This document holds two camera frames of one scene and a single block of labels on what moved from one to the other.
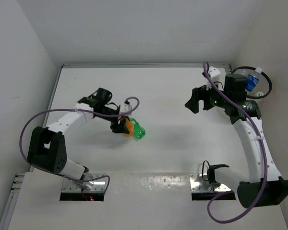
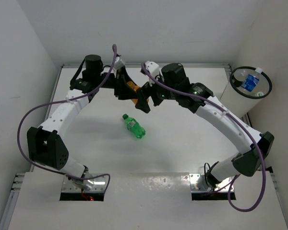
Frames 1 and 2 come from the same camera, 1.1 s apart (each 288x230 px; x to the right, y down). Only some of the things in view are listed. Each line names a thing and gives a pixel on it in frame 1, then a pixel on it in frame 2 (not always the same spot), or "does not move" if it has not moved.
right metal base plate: x=198 y=184 does not move
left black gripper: x=118 y=127 -> x=121 y=90
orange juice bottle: x=130 y=126 -> x=132 y=85
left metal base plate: x=69 y=186 does not move
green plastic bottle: x=139 y=131 does not move
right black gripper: x=199 y=93 -> x=143 y=93
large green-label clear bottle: x=260 y=94 does not move
